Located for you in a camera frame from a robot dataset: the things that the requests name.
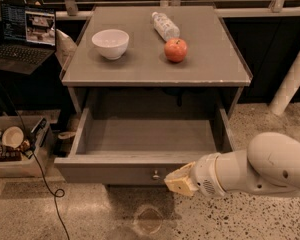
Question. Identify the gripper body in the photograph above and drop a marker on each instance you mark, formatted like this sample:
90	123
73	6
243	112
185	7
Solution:
205	175

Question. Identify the grey top drawer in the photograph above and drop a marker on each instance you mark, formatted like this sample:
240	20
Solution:
136	151

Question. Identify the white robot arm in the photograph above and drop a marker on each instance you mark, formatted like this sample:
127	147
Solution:
269	166

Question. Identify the grey drawer cabinet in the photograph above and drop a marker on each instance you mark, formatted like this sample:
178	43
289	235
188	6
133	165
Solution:
213	59

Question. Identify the red apple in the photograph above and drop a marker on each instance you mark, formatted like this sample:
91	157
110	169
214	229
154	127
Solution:
175	50

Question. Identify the clear plastic water bottle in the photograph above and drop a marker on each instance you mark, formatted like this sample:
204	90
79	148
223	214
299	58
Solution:
165	26

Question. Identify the white ceramic bowl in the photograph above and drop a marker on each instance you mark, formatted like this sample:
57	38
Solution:
111	43

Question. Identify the clear plastic storage bin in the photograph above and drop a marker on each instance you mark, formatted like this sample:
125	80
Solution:
35	148

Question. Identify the white bowl in bin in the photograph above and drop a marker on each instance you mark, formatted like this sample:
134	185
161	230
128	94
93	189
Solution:
13	137

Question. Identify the white bag beside cabinet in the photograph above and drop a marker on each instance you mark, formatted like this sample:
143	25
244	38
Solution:
65	48

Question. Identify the brown snack packet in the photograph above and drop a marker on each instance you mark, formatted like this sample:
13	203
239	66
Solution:
9	154

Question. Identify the metal window railing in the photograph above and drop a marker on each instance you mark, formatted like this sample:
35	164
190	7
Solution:
163	4

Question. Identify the black open laptop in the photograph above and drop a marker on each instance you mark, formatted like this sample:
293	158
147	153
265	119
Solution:
28	37

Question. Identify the white diagonal support post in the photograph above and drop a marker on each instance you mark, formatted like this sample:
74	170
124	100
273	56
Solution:
287	89

